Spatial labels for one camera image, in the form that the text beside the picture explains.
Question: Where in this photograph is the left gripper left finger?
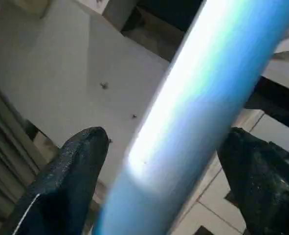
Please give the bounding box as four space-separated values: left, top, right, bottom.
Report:
0 126 110 235

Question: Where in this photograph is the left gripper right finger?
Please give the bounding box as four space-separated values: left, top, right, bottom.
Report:
217 127 289 235

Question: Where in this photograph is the white plastic table leg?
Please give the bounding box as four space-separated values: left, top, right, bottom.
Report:
92 0 289 235

